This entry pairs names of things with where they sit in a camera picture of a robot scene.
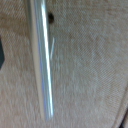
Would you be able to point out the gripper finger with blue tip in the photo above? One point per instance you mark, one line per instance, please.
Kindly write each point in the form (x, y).
(1, 53)

